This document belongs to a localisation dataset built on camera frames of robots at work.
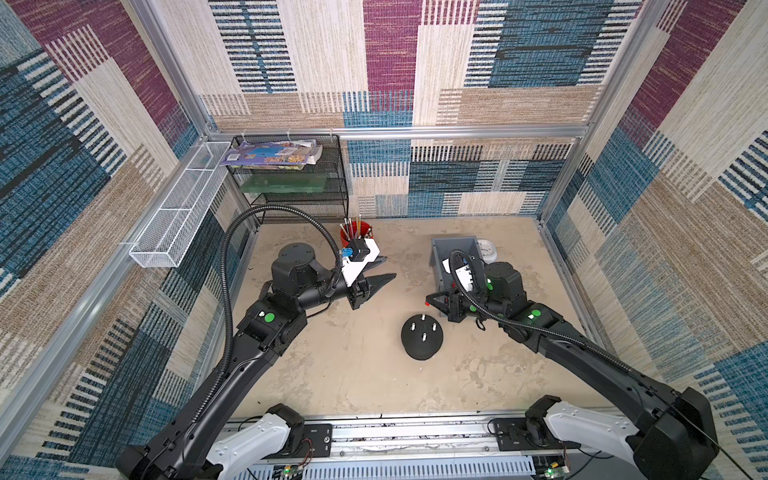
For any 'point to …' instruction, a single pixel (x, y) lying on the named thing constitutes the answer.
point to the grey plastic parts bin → (441, 249)
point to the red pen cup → (353, 231)
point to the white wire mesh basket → (160, 243)
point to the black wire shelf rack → (315, 192)
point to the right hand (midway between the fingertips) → (432, 302)
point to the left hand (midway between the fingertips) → (388, 265)
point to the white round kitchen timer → (487, 250)
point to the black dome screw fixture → (421, 336)
